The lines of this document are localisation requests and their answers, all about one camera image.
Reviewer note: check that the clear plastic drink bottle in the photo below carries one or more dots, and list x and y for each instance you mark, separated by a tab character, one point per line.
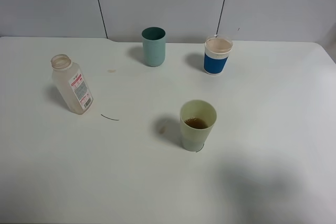
71	84

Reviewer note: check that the blue sleeved paper cup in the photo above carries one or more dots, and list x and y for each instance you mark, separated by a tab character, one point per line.
217	50

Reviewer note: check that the pale green plastic cup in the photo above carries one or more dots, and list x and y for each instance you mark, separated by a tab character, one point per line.
197	118

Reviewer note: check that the teal plastic cup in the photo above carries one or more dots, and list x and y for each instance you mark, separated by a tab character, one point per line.
153	43

